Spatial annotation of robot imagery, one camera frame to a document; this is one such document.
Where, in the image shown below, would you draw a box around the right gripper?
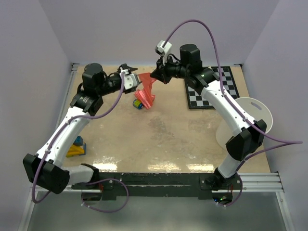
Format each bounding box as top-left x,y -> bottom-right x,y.
151,53 -> 190,85

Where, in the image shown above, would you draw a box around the red trash bag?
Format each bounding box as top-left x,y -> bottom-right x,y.
134,73 -> 156,109

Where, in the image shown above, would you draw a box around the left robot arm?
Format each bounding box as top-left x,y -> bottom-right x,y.
23,63 -> 140,194

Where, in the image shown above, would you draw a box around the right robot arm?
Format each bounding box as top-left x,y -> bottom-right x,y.
150,40 -> 267,189

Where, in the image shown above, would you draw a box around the white trash bin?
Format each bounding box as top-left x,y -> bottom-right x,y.
215,97 -> 273,151

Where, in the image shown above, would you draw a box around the colourful toy block car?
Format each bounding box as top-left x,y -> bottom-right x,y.
132,99 -> 144,110

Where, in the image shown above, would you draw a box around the black white chessboard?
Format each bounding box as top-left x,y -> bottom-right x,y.
184,66 -> 240,110

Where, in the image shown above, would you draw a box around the yellow blue toy blocks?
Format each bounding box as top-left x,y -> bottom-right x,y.
66,136 -> 86,157

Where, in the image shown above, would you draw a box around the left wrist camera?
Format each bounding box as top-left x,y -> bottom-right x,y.
120,69 -> 141,94

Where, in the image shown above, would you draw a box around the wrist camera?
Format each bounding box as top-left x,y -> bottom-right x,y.
120,69 -> 141,94
155,40 -> 172,64

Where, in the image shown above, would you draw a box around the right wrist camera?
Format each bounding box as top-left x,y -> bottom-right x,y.
155,40 -> 172,64

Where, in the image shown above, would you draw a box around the aluminium left side rail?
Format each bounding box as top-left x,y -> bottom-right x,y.
45,63 -> 80,166

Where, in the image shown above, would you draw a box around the aluminium rail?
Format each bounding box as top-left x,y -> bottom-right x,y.
31,171 -> 285,193
45,63 -> 80,166

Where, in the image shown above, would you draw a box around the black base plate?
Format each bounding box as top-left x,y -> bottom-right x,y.
72,173 -> 243,203

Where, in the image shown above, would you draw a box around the aluminium front rail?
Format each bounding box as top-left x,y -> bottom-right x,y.
31,171 -> 285,193

